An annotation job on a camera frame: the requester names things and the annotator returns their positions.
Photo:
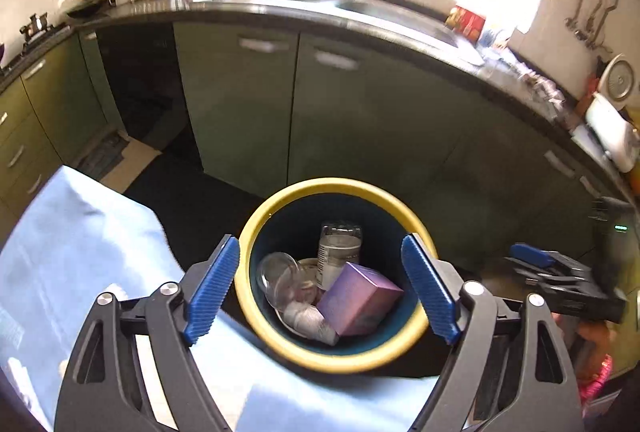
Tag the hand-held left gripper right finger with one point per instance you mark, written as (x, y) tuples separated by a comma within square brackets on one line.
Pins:
[(432, 287)]

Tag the blue printed tablecloth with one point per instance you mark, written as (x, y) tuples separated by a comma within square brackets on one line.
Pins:
[(75, 237)]

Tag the yellow-rimmed trash bin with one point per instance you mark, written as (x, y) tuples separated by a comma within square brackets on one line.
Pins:
[(320, 184)]

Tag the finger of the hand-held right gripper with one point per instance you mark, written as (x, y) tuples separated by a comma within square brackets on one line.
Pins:
[(550, 279), (530, 253)]

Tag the green base cabinets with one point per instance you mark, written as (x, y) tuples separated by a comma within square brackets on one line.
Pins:
[(240, 112)]

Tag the red package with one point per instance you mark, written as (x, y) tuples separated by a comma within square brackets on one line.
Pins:
[(465, 24)]

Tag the black countertop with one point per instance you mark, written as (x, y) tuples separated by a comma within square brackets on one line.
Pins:
[(300, 9)]

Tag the purple cardboard box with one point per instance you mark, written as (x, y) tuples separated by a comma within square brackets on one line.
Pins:
[(360, 302)]

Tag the black pan with lid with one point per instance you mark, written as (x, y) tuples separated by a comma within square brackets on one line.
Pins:
[(87, 9)]

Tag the clear plastic bottle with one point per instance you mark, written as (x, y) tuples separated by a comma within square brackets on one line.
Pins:
[(337, 252)]

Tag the clear plastic cup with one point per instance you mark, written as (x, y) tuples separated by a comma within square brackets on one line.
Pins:
[(280, 277)]

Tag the steel sink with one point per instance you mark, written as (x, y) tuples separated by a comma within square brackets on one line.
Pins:
[(390, 12)]

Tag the flat cardboard sheet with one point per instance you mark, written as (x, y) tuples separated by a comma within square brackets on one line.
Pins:
[(130, 162)]

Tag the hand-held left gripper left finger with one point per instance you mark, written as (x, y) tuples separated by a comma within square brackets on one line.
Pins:
[(212, 289)]

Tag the small white bottle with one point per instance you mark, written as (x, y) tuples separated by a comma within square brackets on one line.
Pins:
[(307, 317)]

